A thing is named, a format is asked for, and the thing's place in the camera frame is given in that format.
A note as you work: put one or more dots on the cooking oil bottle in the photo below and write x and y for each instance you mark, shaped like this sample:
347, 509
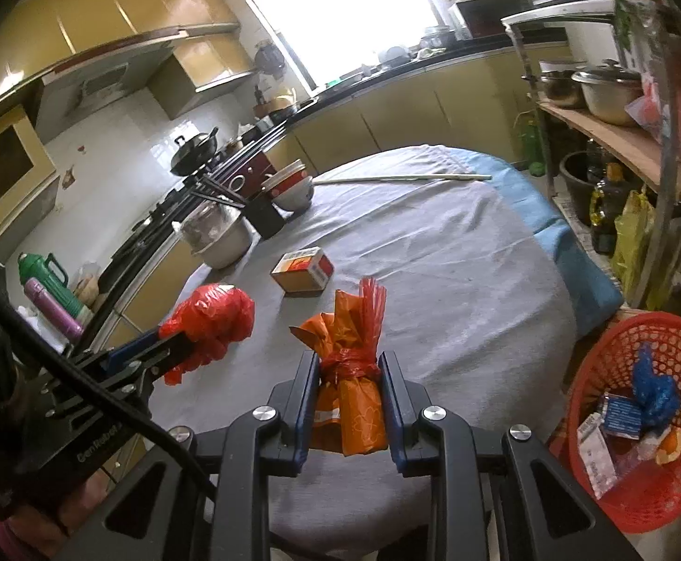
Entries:
603, 210

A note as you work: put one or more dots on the bundle of chopsticks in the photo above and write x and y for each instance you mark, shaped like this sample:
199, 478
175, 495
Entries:
218, 193

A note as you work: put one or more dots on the black utensil holder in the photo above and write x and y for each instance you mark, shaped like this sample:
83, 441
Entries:
264, 216

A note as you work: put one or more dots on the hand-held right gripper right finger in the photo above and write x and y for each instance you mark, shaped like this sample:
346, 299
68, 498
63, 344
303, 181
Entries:
390, 409

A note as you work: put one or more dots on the red plastic bag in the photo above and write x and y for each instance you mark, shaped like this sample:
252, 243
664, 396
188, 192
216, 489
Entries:
218, 315

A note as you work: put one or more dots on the green leafy vegetable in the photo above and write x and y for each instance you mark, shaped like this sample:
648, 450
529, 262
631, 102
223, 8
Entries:
627, 11

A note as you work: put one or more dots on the red cooker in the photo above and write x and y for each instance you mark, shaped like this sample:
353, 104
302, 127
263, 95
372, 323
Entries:
247, 178

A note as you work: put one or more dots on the dark countertop appliance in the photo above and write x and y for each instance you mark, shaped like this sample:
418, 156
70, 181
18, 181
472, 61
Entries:
267, 61

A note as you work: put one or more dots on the window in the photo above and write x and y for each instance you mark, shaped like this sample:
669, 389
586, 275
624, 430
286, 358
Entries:
340, 11

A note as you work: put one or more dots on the black bucket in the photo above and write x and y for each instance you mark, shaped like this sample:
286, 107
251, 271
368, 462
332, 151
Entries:
577, 178

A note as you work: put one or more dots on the small blue packet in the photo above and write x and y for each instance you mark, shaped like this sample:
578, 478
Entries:
621, 415

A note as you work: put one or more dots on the person's left hand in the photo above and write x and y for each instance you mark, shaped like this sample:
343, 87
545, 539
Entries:
71, 508

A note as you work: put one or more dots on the metal shelf rack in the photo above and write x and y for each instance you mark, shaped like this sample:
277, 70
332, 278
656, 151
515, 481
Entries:
676, 146

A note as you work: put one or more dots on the red rimmed bowl stack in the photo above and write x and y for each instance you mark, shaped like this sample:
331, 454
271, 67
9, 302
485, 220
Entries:
285, 174

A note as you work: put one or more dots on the kitchen counter cabinets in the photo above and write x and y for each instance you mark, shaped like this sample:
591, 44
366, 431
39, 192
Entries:
422, 111

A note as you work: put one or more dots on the green plastic bottle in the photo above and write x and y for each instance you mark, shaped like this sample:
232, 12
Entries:
530, 149

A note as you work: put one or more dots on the steel pot with glass lid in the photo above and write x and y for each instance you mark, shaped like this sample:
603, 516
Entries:
218, 245

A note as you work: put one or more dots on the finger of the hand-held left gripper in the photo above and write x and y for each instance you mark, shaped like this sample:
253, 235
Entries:
141, 371
136, 346

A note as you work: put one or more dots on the black crate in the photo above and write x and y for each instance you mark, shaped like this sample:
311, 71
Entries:
486, 14

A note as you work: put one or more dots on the blue cloth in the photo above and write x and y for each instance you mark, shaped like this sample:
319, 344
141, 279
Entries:
568, 257

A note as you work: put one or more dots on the pink plastic bag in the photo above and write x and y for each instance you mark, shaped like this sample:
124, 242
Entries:
647, 108

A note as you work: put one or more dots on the yellow wall cabinets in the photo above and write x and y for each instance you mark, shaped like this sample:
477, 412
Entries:
112, 6

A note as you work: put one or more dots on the orange plastic bag bundle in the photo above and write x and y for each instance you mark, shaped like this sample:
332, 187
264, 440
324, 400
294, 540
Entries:
358, 415

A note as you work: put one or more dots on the black wok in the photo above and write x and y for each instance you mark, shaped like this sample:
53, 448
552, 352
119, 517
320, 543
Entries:
191, 155

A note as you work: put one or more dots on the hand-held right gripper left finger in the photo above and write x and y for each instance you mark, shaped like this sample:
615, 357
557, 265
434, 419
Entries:
305, 403

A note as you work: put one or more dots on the small orange and white box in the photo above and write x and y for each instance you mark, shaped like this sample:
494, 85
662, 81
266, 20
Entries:
299, 263

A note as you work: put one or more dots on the blue plastic bag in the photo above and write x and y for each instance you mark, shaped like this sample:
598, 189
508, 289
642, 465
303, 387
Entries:
653, 391

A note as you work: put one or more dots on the orange peel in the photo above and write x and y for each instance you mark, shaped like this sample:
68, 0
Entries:
671, 444

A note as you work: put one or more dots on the grey tablecloth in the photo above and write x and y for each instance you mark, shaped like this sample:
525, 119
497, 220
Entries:
463, 257

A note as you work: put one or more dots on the pink bottle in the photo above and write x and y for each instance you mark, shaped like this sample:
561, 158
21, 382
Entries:
54, 312

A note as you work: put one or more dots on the white bowl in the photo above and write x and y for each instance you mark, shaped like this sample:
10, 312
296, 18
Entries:
294, 196

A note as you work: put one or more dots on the white paper box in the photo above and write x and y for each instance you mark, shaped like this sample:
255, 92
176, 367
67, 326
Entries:
595, 450

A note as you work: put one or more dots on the range hood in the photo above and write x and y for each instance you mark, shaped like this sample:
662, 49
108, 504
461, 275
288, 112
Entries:
101, 85

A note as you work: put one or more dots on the green thermos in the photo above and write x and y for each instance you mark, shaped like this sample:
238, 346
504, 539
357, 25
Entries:
48, 280

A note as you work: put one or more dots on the small steel pot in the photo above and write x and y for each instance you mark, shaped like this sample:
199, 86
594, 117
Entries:
557, 87

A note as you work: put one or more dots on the red plastic mesh basket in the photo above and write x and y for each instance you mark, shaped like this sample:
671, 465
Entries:
609, 350

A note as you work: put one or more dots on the black gas stove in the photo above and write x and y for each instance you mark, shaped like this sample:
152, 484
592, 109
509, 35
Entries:
141, 234

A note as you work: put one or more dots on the yellow plastic bag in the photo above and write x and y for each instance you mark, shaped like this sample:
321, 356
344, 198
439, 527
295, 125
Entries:
633, 245

